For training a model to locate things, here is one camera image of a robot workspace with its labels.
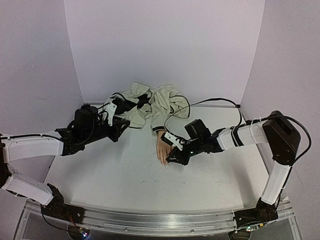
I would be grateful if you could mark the beige jacket with black lining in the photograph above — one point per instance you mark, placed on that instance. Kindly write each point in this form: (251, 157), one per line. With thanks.
(141, 102)

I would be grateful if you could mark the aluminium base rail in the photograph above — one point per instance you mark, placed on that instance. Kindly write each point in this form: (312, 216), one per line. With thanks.
(89, 223)

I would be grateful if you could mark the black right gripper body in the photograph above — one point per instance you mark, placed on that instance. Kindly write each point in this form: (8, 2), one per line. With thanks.
(184, 152)

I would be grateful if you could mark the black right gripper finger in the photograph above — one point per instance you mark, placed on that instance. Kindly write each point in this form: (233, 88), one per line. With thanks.
(177, 161)
(176, 153)

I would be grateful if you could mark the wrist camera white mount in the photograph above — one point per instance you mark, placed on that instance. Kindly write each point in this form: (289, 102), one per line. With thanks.
(108, 113)
(173, 140)

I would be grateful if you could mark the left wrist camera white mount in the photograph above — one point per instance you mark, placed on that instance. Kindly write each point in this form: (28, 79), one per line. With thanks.
(108, 113)

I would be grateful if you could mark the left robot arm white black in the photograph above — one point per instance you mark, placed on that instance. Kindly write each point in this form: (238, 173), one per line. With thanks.
(90, 124)

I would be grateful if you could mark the mannequin hand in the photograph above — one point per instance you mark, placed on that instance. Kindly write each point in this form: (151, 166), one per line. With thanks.
(162, 148)

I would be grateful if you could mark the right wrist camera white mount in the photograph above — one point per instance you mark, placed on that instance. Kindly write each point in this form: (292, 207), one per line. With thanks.
(173, 140)

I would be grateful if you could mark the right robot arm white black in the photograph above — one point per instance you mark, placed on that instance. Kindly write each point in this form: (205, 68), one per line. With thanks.
(276, 139)

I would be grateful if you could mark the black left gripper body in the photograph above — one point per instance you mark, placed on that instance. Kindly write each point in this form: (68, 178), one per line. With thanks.
(96, 135)

